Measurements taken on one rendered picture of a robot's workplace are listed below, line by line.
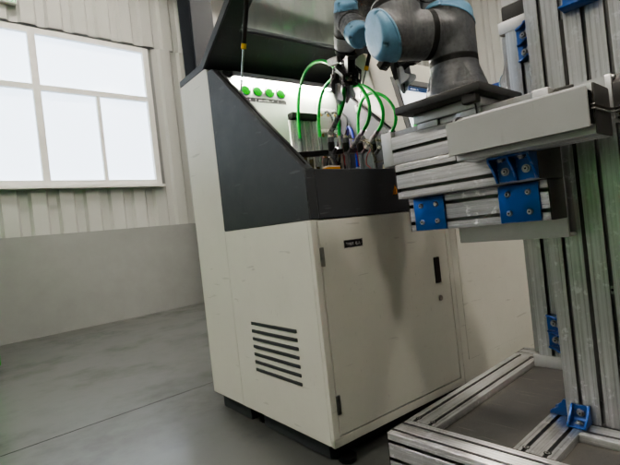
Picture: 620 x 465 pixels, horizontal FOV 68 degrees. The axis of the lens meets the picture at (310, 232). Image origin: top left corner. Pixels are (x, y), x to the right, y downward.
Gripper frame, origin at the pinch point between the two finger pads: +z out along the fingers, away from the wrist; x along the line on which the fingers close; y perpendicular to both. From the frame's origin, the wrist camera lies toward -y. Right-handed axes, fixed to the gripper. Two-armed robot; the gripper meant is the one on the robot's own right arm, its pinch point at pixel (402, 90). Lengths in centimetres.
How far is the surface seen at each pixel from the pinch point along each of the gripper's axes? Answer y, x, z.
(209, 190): -70, -47, 26
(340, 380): -3, -42, 96
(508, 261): -3, 65, 72
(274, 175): -20, -47, 27
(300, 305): -13, -47, 72
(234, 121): -43, -47, 3
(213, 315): -80, -47, 80
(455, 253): -3, 26, 63
